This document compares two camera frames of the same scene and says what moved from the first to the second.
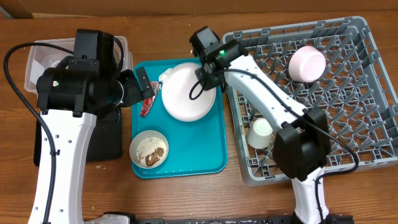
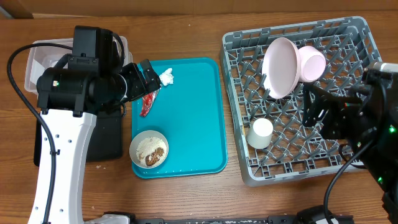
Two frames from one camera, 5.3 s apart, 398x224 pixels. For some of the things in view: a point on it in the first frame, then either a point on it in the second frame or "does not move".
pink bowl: [307, 64] does not move
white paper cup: [260, 134] does not move
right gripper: [211, 81] to [336, 109]
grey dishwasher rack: [334, 64] does not move
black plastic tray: [105, 144] does not move
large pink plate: [184, 95] to [281, 68]
